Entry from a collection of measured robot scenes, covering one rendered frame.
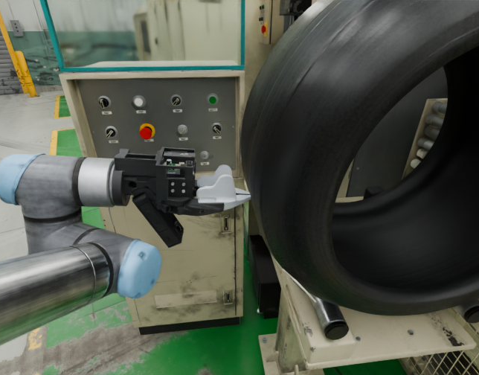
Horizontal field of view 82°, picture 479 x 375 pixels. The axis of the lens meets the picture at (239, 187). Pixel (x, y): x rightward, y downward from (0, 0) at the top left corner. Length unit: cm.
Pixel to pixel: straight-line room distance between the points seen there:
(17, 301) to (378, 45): 41
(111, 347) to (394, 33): 166
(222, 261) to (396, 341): 76
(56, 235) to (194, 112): 65
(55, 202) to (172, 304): 108
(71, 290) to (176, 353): 129
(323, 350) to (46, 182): 54
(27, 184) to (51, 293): 18
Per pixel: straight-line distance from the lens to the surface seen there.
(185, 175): 41
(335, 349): 63
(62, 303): 35
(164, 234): 48
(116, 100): 102
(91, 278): 37
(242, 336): 162
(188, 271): 131
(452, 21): 37
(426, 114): 104
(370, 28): 35
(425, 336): 78
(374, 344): 72
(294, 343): 134
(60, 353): 181
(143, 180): 44
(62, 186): 45
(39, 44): 918
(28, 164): 48
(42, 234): 49
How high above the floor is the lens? 137
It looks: 29 degrees down
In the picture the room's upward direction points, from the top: straight up
